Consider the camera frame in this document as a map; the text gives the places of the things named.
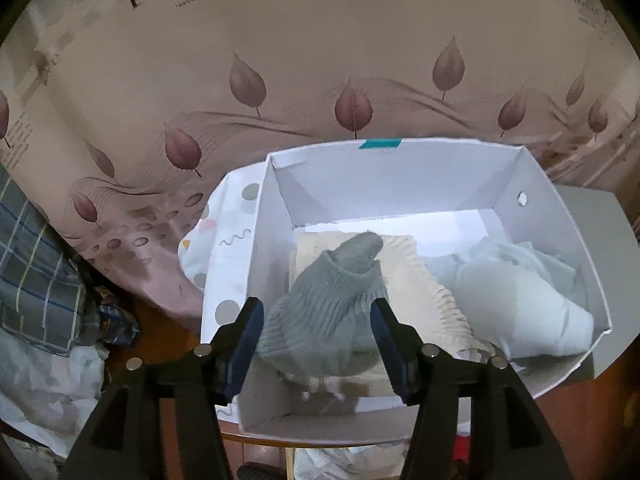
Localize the grey knit garment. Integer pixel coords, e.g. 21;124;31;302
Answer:
255;231;391;376

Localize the pale blue garment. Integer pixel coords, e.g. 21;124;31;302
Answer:
425;237;588;311

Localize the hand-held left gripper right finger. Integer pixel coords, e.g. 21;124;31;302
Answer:
370;297;576;480

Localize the white smooth garment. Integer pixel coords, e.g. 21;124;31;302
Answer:
452;260;596;358

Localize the cream knit garment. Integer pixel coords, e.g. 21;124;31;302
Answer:
289;232;493;396

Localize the leaf print bed sheet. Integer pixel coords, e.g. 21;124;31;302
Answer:
0;0;640;331

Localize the grey plaid cloth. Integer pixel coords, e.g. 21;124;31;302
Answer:
0;165;101;356

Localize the dark crumpled fabric piece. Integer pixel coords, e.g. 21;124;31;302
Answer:
95;287;141;347

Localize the white cardboard shoebox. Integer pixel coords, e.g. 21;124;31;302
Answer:
200;137;613;448

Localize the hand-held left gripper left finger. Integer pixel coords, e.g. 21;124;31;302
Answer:
60;297;265;480

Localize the white dotted table cover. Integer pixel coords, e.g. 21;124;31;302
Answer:
177;162;271;418

